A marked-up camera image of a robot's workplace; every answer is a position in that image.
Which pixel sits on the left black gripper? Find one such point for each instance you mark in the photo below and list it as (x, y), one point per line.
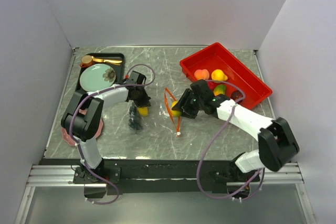
(145, 102)

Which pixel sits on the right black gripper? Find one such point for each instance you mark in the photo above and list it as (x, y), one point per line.
(188, 112)

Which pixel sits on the red fake strawberry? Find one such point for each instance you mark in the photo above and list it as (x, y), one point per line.
(211, 85)

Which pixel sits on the yellow fake banana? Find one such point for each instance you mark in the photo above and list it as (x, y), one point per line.
(143, 111)

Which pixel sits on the fake peach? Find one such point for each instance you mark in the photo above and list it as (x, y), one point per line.
(201, 74)

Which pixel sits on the dark fake grapes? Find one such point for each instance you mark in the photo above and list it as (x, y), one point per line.
(134, 121)

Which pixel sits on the fake orange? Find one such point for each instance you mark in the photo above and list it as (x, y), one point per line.
(218, 76)

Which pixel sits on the clear zip top bag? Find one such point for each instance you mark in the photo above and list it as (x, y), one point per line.
(162, 112)

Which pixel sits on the dark red fake apple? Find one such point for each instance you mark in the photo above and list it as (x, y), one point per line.
(237, 96)

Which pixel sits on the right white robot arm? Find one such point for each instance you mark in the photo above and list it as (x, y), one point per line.
(276, 142)

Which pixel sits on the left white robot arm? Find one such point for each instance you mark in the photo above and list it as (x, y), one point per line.
(77, 126)

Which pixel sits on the gold spoon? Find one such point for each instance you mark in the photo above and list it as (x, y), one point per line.
(117, 62)

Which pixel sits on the teal flower plate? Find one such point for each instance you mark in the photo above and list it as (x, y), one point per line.
(97, 77)

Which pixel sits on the small brown cup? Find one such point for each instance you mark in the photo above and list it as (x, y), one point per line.
(86, 61)

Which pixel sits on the pink dotted plate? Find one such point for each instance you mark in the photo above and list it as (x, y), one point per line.
(93, 131)

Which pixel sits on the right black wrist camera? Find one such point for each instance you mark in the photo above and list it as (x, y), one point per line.
(203, 89)

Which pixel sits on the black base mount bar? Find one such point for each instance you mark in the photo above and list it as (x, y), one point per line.
(159, 176)

